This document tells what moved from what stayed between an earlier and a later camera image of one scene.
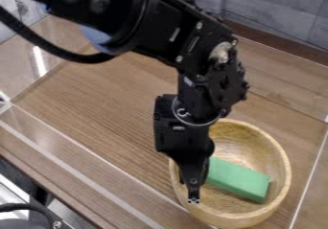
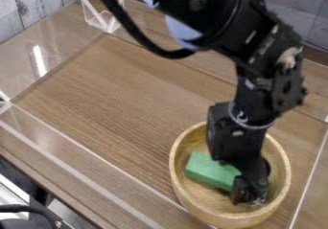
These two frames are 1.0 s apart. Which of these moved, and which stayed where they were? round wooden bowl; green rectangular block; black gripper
Moved: black gripper
Stayed: round wooden bowl; green rectangular block
